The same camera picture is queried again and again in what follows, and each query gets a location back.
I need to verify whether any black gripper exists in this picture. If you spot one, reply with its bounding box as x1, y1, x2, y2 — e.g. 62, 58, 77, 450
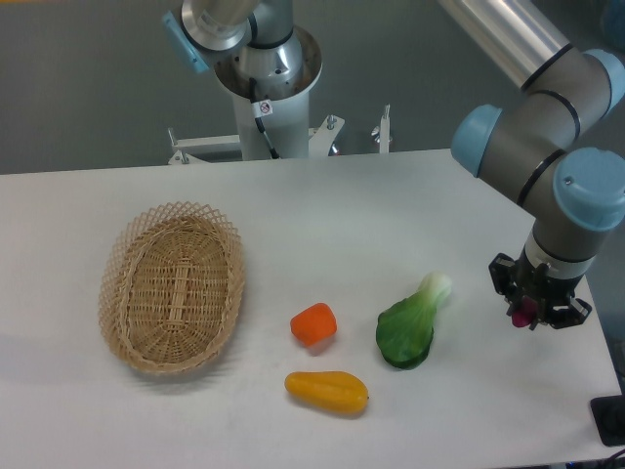
488, 252, 593, 328

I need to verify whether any purple sweet potato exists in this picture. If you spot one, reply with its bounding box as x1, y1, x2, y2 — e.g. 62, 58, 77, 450
511, 298, 536, 328

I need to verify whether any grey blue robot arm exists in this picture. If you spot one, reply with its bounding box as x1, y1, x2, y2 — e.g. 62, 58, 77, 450
162, 1, 624, 329

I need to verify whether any woven wicker basket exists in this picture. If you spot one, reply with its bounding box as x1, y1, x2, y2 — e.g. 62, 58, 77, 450
99, 201, 245, 374

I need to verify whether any black device at edge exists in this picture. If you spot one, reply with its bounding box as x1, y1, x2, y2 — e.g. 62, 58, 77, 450
590, 395, 624, 447

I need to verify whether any green bok choy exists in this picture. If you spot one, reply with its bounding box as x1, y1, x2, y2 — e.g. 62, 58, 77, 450
375, 272, 452, 369

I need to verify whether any yellow papaya fruit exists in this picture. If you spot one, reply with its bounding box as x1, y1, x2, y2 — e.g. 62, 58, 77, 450
284, 371, 369, 415

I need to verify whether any orange carrot piece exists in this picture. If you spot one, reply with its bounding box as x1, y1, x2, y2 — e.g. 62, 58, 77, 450
290, 303, 338, 347

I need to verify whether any black cable on pedestal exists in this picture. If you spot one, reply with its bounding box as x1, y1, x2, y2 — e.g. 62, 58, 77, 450
248, 76, 281, 160

